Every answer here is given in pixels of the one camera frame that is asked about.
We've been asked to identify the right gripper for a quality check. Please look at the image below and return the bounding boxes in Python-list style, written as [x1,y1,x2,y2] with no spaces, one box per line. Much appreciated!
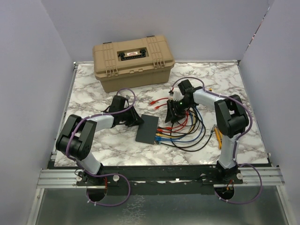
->
[165,98,194,123]

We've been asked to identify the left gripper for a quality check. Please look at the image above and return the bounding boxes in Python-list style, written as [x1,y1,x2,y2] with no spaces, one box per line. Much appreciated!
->
[120,107,143,129]

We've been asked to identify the dark grey network switch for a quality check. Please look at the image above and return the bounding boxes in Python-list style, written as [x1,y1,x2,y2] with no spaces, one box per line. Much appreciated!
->
[135,114,159,145]

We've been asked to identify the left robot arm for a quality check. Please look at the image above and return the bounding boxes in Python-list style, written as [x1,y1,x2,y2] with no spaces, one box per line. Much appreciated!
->
[55,95,144,185]

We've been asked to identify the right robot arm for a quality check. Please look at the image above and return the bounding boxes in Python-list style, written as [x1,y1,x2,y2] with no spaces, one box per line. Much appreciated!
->
[165,79,253,183]

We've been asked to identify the tan plastic toolbox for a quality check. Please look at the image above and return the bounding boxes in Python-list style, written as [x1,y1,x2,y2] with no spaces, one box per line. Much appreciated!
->
[92,35,175,93]

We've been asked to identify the yellow utility knife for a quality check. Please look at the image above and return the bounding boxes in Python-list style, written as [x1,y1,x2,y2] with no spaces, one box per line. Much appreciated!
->
[214,127,223,149]

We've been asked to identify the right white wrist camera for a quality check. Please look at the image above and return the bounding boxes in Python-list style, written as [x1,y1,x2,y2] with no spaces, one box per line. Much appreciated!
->
[169,90,183,101]

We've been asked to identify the short red ethernet cable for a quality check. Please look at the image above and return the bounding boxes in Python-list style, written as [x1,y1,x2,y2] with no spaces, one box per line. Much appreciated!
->
[153,104,190,132]

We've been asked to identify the yellow ethernet cable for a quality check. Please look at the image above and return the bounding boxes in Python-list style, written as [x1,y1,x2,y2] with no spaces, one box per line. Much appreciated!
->
[156,110,195,138]

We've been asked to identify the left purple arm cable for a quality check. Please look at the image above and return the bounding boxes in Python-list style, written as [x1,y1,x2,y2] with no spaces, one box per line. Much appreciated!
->
[65,88,136,207]

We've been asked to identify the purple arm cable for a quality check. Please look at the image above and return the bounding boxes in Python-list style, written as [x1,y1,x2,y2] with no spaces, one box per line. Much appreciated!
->
[171,77,263,204]
[65,88,136,207]

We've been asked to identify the black mounting base plate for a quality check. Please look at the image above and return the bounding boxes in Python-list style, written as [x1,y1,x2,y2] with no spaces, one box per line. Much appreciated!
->
[46,152,275,195]

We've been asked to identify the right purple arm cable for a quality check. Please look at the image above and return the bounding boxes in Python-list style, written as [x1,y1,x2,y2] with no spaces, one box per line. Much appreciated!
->
[171,77,263,204]

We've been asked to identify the aluminium front rail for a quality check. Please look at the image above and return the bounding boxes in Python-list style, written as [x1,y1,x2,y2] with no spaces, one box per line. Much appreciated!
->
[37,167,285,189]

